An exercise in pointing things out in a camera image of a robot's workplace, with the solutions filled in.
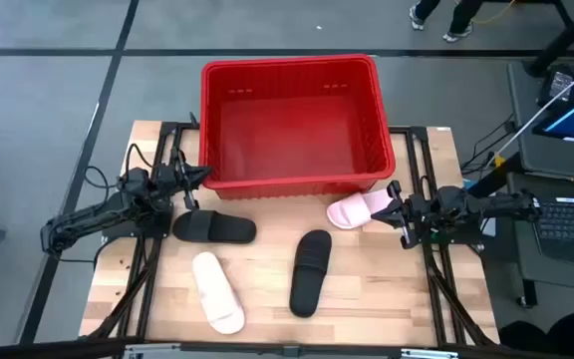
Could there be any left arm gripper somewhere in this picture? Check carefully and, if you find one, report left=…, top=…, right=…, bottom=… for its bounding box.
left=154, top=149, right=213, bottom=210

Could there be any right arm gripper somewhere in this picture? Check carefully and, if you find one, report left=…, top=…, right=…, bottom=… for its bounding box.
left=371, top=179, right=440, bottom=249

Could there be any pale pink slide sandal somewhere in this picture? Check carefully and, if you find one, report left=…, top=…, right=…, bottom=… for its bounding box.
left=191, top=251, right=246, bottom=335
left=326, top=187, right=398, bottom=230

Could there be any black slide sandal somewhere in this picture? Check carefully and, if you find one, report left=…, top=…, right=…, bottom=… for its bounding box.
left=171, top=208, right=258, bottom=245
left=288, top=228, right=333, bottom=319

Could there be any red plastic bin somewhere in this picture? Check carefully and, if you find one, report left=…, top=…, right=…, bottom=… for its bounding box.
left=197, top=53, right=397, bottom=200

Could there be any white and blue flat device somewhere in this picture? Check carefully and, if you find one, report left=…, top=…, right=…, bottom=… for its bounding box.
left=463, top=178, right=498, bottom=238

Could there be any black keyboard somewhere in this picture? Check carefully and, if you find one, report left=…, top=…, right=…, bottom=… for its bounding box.
left=533, top=196, right=574, bottom=268

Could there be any dark grey desk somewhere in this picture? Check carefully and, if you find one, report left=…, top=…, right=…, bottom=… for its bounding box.
left=505, top=59, right=574, bottom=309

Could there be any person's white sneaker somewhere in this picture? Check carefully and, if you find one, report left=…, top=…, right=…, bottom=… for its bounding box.
left=441, top=24, right=474, bottom=44
left=409, top=4, right=426, bottom=32

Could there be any black power brick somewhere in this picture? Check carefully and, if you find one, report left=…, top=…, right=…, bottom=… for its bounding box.
left=537, top=63, right=574, bottom=107

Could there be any thin white rod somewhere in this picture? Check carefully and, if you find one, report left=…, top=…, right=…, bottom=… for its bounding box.
left=495, top=57, right=574, bottom=157

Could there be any thick black pole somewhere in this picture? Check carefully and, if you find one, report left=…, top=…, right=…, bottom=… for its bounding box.
left=523, top=0, right=574, bottom=79

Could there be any black aluminium table frame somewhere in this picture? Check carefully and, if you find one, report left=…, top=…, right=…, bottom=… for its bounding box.
left=389, top=125, right=497, bottom=348
left=85, top=119, right=201, bottom=345

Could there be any black cable bundle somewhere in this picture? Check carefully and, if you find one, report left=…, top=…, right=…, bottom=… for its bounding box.
left=459, top=113, right=517, bottom=177

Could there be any silver metal bracket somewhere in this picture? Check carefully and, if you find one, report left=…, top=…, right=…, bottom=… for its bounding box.
left=400, top=347, right=460, bottom=359
left=122, top=342, right=181, bottom=359

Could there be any yellow floor cable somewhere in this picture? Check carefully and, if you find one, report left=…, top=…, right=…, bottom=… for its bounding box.
left=470, top=0, right=517, bottom=25

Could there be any long black frame beam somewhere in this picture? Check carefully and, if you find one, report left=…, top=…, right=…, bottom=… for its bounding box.
left=0, top=336, right=574, bottom=359

